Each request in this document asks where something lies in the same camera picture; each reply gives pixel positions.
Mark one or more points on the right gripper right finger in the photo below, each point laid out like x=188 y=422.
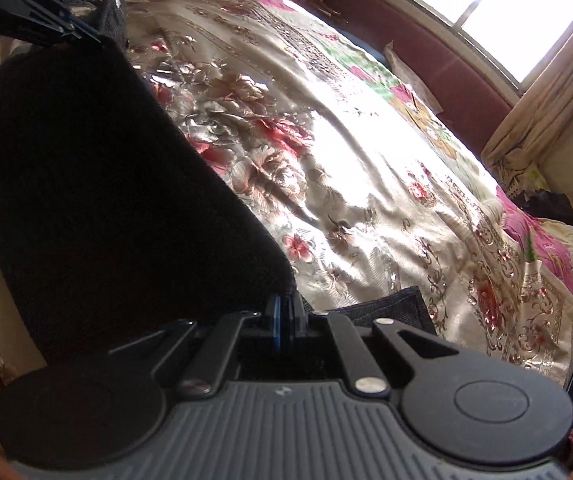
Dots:
x=334 y=334

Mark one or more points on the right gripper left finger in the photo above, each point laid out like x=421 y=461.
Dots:
x=205 y=374

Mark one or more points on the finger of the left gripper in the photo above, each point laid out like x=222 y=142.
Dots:
x=77 y=29

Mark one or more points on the dark grey plaid pants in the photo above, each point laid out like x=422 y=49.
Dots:
x=204 y=155

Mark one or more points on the floral satin bedspread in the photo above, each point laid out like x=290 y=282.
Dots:
x=495 y=280

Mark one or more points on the dark clothes pile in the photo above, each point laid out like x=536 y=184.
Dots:
x=546 y=205

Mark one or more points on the beige curtain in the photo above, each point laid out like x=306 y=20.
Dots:
x=536 y=122

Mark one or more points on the maroon window bench cushion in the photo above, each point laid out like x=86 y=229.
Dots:
x=473 y=107

